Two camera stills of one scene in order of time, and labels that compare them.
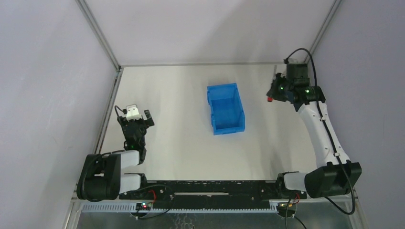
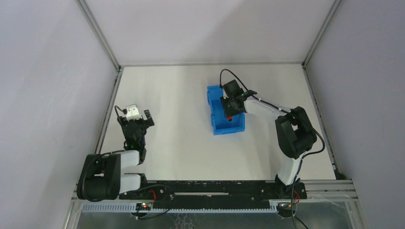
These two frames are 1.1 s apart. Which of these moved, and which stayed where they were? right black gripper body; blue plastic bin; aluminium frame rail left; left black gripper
Moved: right black gripper body
Stayed: blue plastic bin; left black gripper; aluminium frame rail left
